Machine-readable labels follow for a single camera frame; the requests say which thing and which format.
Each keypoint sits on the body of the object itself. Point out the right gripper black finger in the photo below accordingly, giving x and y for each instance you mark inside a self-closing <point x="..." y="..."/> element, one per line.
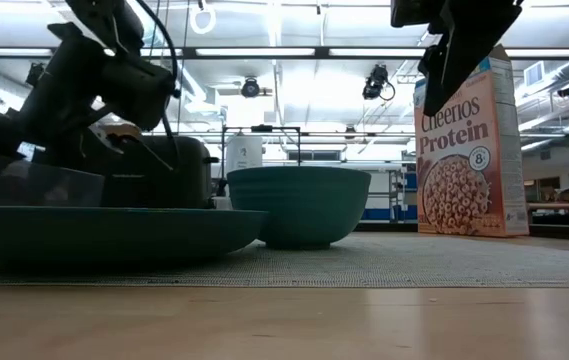
<point x="433" y="60"/>
<point x="469" y="50"/>

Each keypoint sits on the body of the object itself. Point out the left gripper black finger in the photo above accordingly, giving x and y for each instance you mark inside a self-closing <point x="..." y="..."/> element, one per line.
<point x="153" y="151"/>
<point x="108" y="141"/>

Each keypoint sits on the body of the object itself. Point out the orange Cheerios Protein cereal box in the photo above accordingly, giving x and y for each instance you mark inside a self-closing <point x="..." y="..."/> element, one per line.
<point x="469" y="165"/>

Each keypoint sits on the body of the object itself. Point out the teal green ribbed bowl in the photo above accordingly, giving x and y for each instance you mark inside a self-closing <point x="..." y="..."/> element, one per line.
<point x="299" y="207"/>

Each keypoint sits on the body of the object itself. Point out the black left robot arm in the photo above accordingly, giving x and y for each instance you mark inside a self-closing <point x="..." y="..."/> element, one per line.
<point x="106" y="15"/>

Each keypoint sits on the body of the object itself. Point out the black two-slot toaster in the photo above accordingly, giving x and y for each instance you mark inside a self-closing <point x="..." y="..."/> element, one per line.
<point x="184" y="175"/>

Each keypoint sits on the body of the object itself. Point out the smoky clear plastic tray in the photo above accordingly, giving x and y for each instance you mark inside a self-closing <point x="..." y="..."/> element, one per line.
<point x="39" y="187"/>

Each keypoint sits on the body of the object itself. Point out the dark green round plate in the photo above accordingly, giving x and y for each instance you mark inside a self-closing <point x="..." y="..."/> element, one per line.
<point x="114" y="232"/>

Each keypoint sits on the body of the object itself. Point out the white cylindrical tank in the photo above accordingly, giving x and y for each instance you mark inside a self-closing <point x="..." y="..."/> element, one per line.
<point x="244" y="152"/>

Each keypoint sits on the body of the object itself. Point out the blue storage bins shelf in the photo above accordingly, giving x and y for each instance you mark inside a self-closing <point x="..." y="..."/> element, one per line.
<point x="389" y="214"/>

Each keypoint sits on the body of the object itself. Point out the wooden workbench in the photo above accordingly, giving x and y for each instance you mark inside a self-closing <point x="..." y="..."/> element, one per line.
<point x="564" y="205"/>

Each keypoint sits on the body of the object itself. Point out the grey woven placemat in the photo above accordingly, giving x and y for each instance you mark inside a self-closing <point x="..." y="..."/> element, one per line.
<point x="414" y="260"/>

